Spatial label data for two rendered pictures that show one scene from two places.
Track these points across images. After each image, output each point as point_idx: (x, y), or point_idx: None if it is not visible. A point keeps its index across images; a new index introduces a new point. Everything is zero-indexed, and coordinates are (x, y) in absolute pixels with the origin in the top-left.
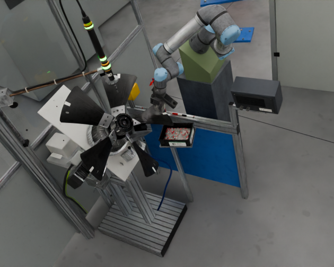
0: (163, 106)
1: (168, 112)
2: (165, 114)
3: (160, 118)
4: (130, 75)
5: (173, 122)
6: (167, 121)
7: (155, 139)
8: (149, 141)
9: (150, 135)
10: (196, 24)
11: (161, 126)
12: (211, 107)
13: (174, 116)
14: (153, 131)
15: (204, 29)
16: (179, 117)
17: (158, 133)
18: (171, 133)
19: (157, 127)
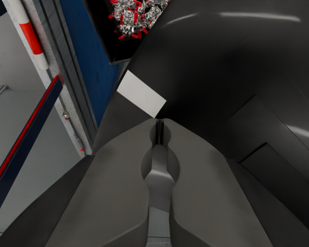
0: (144, 186)
1: (42, 72)
2: (148, 87)
3: (263, 111)
4: None
5: (67, 34)
6: (264, 6)
7: (107, 68)
8: (112, 77)
9: (107, 82)
10: None
11: (88, 70)
12: None
13: (45, 35)
14: (101, 81)
15: None
16: (36, 5)
17: (99, 68)
18: (144, 1)
19: (93, 79)
